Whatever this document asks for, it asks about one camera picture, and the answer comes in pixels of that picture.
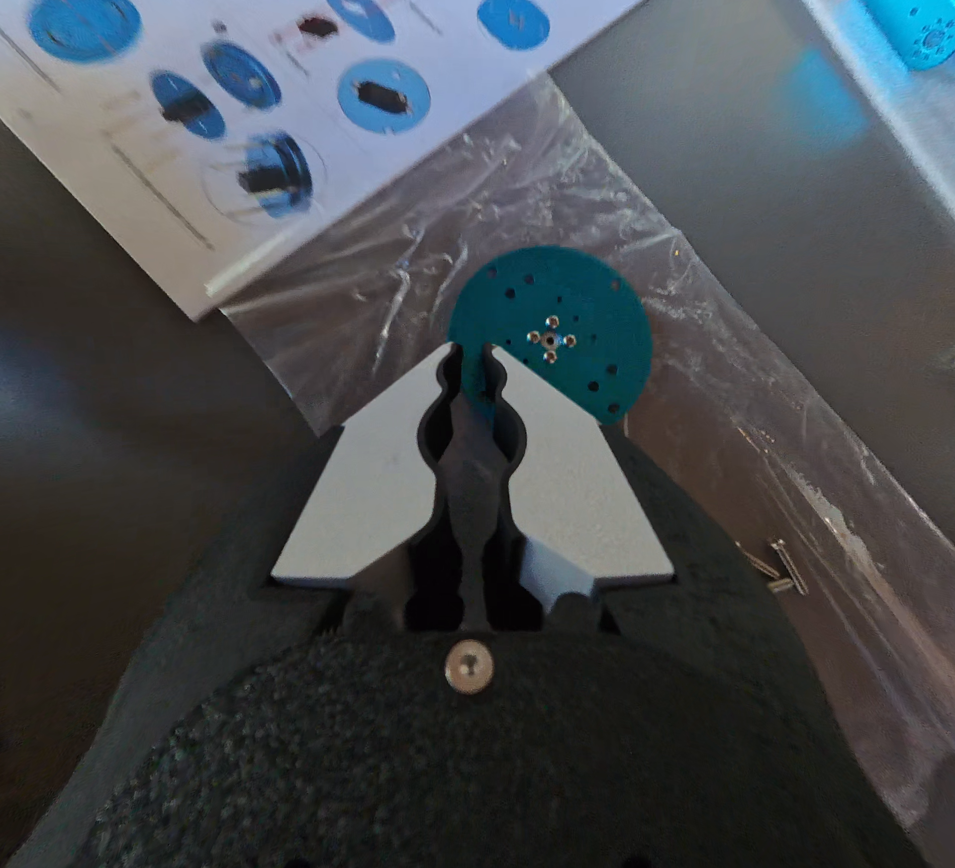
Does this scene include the white foam sheet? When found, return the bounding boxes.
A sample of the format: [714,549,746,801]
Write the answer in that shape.
[782,0,955,212]

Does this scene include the clear plastic bag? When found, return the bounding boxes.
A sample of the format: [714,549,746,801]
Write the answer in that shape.
[205,73,955,832]

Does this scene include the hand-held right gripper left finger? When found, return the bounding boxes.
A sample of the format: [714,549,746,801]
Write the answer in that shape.
[270,342,465,590]

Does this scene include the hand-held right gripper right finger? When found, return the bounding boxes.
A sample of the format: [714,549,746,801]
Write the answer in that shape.
[482,344,676,617]

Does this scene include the grey desk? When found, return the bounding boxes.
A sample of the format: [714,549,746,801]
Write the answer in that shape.
[0,0,955,809]

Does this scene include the blue round disc plate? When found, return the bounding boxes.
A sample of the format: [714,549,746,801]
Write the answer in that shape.
[448,245,654,427]

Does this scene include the open assembly manual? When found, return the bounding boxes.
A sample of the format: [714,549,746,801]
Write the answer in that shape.
[0,0,661,323]

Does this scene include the scattered small screws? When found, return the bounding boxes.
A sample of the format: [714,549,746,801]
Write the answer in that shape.
[735,538,810,596]

